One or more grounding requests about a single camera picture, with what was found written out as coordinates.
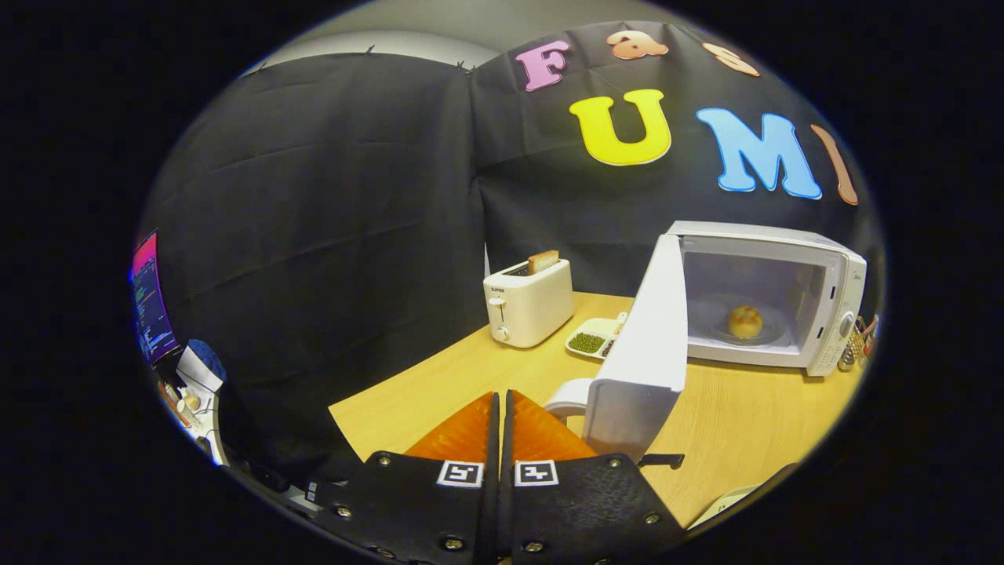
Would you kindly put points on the white plate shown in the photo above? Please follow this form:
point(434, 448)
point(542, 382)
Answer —
point(722, 506)

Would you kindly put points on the black backdrop cloth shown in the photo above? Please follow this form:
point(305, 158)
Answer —
point(329, 220)

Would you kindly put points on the white microwave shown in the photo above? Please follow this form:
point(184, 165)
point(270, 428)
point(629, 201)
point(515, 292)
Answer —
point(651, 337)

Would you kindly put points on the golden bread bun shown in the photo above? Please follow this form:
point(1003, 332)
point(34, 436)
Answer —
point(745, 322)

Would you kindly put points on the white divided bean tray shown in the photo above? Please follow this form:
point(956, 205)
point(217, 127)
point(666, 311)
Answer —
point(587, 341)

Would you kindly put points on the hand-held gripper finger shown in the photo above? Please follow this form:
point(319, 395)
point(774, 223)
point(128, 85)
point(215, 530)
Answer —
point(508, 502)
point(492, 502)

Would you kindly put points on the computer monitor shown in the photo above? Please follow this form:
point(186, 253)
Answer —
point(153, 302)

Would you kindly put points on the toast slice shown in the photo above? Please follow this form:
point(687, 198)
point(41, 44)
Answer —
point(543, 261)

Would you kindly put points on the blue and white box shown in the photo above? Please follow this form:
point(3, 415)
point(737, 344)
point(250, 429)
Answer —
point(200, 365)

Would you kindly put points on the white toaster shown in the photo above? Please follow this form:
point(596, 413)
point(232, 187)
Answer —
point(529, 310)

